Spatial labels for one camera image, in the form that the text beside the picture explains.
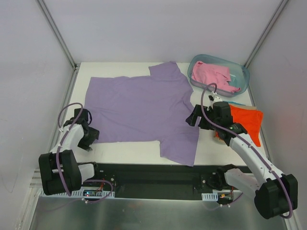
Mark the purple t shirt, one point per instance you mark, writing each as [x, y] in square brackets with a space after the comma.
[146, 108]

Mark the pink t shirt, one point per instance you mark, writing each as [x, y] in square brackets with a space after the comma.
[211, 73]

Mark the left aluminium frame post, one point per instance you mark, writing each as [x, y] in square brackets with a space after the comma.
[54, 28]

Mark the white cable duct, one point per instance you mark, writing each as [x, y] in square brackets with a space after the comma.
[83, 193]
[210, 196]

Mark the left white cable duct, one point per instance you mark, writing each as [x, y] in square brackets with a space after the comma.
[83, 193]

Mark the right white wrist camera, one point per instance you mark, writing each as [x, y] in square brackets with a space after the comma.
[214, 98]

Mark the folded orange t shirt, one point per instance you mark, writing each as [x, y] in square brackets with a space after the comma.
[250, 119]

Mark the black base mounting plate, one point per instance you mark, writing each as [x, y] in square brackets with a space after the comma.
[173, 182]

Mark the right white cable duct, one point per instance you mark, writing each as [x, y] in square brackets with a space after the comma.
[210, 196]

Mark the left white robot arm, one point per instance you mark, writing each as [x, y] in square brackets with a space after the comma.
[60, 172]

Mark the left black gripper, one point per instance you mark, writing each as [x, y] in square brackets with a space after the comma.
[89, 136]

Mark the right aluminium frame post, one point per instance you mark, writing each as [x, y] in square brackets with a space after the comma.
[271, 23]

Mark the folded teal t shirt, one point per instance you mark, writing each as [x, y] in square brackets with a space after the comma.
[235, 103]

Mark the aluminium frame post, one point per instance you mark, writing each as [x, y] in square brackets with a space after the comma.
[54, 28]
[271, 23]

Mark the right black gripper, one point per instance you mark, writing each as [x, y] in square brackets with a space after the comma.
[201, 117]

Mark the clear blue plastic bin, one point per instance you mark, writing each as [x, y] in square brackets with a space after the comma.
[239, 74]

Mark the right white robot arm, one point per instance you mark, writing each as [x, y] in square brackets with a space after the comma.
[237, 138]

